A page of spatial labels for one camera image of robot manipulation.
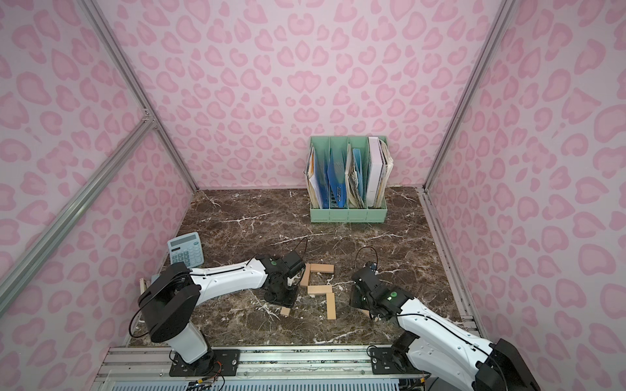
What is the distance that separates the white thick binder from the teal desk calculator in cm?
74

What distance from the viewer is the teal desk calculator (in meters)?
0.97

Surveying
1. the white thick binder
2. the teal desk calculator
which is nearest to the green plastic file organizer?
the white thick binder

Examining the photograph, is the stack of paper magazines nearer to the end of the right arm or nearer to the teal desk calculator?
the end of the right arm

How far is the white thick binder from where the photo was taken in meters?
0.95

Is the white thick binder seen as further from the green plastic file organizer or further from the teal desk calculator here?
the teal desk calculator
